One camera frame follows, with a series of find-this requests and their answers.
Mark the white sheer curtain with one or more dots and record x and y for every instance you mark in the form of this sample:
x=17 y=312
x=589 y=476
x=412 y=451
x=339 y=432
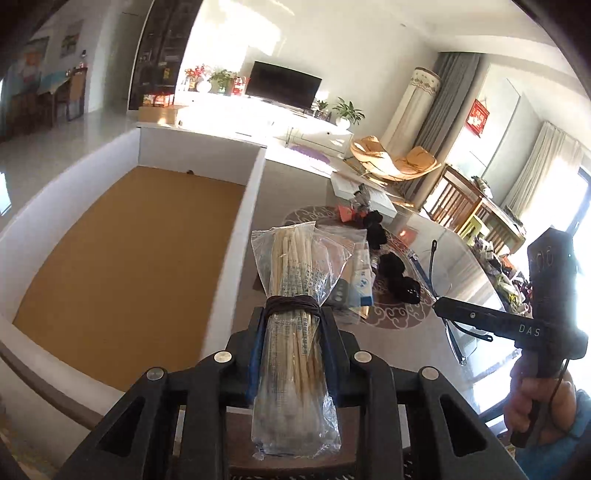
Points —
x=547 y=175

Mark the green plant in white pot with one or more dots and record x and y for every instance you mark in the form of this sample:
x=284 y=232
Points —
x=223 y=79

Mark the person's right forearm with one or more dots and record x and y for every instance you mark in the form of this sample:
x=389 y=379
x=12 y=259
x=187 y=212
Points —
x=579 y=415

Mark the white television cabinet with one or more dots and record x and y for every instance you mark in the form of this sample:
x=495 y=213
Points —
x=277 y=122

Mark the white cardboard box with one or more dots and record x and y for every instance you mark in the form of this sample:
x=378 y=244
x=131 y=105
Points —
x=115 y=258

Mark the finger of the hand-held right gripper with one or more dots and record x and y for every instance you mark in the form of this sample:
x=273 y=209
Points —
x=471 y=316

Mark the purple mat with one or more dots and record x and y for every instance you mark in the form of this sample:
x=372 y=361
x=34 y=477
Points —
x=309 y=153

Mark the white blue ointment box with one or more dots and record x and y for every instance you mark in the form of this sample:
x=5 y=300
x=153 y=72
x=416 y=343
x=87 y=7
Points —
x=362 y=286

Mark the small wall painting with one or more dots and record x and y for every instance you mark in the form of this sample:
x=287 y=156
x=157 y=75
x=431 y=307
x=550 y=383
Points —
x=72 y=39

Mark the person's right hand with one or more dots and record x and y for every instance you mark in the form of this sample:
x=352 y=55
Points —
x=519 y=401

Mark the bag of cotton swabs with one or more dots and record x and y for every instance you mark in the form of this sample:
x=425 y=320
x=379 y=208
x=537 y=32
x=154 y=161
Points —
x=291 y=272

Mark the television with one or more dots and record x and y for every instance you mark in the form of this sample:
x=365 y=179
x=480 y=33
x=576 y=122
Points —
x=284 y=85

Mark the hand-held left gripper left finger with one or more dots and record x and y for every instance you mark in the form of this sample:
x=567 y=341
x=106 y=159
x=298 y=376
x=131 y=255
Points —
x=256 y=355

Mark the red gift bag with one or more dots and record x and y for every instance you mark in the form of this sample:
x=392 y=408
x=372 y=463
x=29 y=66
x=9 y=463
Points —
x=239 y=86

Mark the wooden chair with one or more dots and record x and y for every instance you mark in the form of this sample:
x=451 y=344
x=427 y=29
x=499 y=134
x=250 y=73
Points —
x=455 y=196

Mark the grey curtain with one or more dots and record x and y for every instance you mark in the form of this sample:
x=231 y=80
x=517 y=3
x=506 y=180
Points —
x=455 y=92

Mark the black box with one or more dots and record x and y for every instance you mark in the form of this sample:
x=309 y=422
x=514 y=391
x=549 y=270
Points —
x=339 y=293

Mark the dark display cabinet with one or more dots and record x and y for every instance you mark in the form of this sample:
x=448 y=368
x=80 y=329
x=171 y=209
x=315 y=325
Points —
x=161 y=50

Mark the large wall painting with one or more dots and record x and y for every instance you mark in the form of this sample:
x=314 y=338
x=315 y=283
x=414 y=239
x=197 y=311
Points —
x=31 y=62

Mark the red wall hanging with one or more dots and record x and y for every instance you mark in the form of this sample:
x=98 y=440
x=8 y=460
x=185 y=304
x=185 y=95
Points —
x=478 y=117

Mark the covered standing air conditioner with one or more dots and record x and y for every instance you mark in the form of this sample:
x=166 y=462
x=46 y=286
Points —
x=413 y=108

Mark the dining table with blue cloth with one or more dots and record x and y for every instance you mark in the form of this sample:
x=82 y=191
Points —
x=62 y=87

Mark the cluttered wooden side table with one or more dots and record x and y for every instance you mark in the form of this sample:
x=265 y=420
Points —
x=501 y=240

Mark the brown cardboard box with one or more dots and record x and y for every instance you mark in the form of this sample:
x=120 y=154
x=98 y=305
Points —
x=161 y=114

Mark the red packet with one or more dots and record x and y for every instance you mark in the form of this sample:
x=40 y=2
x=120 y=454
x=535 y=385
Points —
x=346 y=213

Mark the small potted plant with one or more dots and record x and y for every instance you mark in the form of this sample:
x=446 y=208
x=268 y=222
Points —
x=321 y=108

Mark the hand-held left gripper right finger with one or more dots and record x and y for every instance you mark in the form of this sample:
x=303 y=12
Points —
x=329 y=355

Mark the orange lounge chair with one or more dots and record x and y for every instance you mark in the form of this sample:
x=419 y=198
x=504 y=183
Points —
x=392 y=161

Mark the large potted plant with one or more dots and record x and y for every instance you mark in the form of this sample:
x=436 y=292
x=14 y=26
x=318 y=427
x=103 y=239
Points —
x=347 y=110

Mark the white flat box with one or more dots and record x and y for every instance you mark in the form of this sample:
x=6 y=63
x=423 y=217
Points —
x=383 y=198

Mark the vase of red flowers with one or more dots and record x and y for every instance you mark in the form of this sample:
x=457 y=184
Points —
x=198 y=76

